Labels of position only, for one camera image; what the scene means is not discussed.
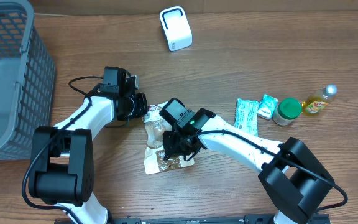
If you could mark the small teal white box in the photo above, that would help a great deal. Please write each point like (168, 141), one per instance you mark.
(267, 106)

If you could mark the yellow liquid bottle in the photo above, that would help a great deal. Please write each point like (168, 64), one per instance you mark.
(317, 101)

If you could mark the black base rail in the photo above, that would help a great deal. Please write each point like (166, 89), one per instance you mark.
(246, 219)

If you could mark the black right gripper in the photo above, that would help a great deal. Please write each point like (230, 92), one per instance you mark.
(172, 137)

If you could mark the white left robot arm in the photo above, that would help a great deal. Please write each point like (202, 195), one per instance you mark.
(61, 171)

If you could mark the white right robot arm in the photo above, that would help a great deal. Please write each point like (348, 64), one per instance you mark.
(291, 175)

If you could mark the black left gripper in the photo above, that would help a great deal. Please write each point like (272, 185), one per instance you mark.
(142, 106)

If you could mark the white barcode scanner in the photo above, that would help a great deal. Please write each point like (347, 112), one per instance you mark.
(176, 28)

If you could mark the teal snack packet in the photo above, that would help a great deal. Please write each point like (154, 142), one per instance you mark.
(246, 116)

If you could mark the green lid jar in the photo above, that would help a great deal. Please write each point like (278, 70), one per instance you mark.
(287, 111)

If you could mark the beige brown snack bag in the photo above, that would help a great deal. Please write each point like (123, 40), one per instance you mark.
(155, 126)

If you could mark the grey plastic mesh basket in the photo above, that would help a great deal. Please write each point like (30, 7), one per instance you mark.
(27, 80)

